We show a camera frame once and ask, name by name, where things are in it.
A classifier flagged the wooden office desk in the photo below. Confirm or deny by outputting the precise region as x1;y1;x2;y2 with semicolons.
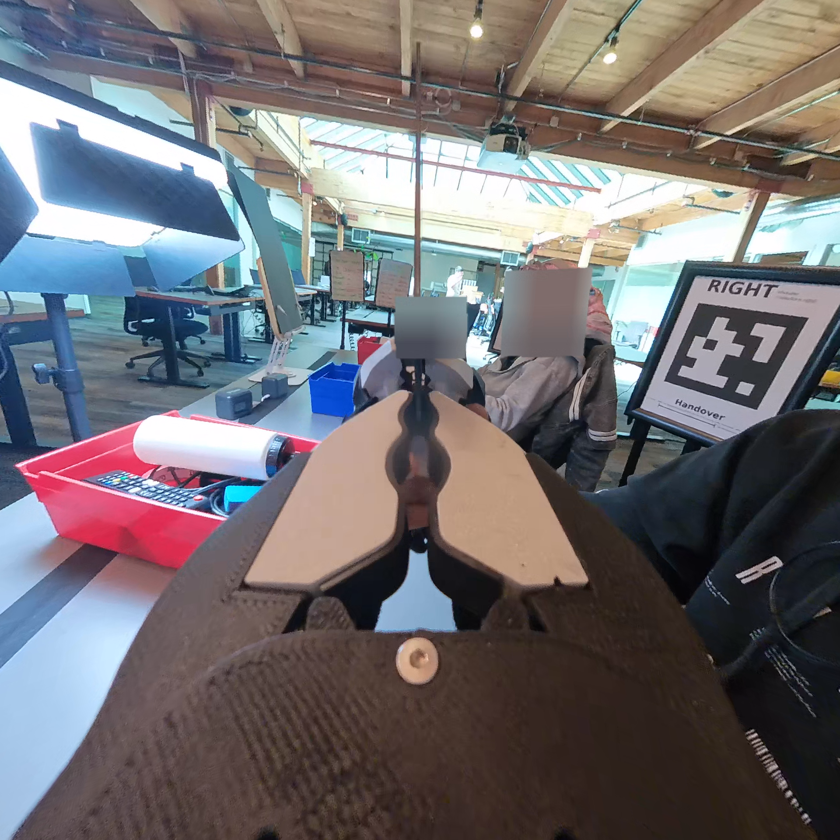
0;302;86;447
134;289;263;365

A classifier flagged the black light stand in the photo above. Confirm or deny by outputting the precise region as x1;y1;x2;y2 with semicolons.
33;292;93;444

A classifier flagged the thin black rod tool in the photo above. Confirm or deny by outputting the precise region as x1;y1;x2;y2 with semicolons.
410;42;434;555

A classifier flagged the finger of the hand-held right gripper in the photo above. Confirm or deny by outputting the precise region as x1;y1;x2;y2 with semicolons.
430;360;487;408
357;357;400;414

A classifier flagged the framed marker sign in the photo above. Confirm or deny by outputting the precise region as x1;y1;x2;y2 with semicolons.
620;260;840;487

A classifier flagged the studio light panel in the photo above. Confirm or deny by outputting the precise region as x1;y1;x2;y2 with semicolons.
0;59;245;298

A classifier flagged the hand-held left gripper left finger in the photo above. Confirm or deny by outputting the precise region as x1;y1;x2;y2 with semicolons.
244;392;413;592

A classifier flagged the brown whiteboard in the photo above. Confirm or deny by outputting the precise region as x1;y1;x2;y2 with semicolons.
374;258;414;309
329;249;366;303

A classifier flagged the grey board on stand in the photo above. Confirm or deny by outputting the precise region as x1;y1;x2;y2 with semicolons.
226;157;312;385

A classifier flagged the ceiling projector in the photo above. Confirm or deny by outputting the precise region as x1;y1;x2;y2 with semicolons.
477;118;531;173

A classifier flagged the black bar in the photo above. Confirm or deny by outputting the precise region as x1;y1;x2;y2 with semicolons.
84;469;211;509

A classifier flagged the blue storage bin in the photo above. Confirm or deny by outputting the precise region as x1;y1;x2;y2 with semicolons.
308;362;362;419

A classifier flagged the black office chair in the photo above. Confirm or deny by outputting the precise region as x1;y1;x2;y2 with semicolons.
123;295;212;388

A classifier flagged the coiled black cable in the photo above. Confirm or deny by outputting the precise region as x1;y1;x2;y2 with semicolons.
151;466;263;516

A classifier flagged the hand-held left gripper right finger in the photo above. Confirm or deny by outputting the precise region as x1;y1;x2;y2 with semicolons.
427;392;589;601

